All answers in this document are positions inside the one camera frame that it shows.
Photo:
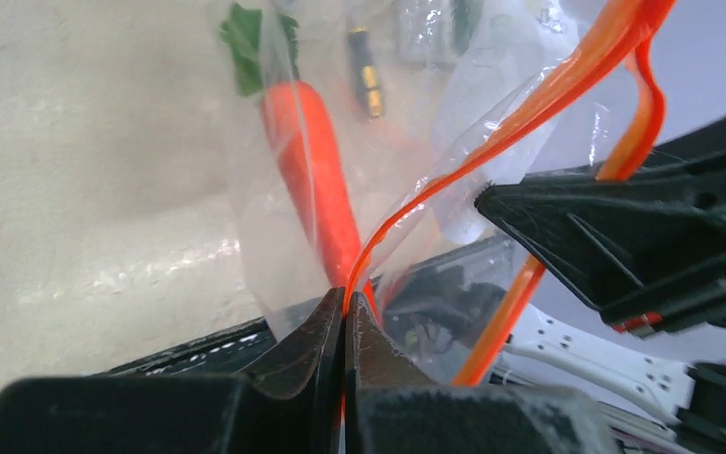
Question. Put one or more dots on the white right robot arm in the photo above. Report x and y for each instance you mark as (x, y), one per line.
(688, 398)

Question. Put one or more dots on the orange toy carrot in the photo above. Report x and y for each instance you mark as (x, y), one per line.
(298, 232)

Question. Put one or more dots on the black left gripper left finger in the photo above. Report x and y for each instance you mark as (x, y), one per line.
(286, 401)

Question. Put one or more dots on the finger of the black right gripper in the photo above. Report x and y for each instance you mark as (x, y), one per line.
(648, 254)

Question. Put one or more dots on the yellow black screwdriver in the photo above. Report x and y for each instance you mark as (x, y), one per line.
(364, 74)

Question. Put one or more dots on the clear zip top bag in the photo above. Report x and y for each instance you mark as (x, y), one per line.
(510, 85)

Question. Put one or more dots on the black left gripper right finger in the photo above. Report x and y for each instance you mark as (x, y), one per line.
(392, 406)

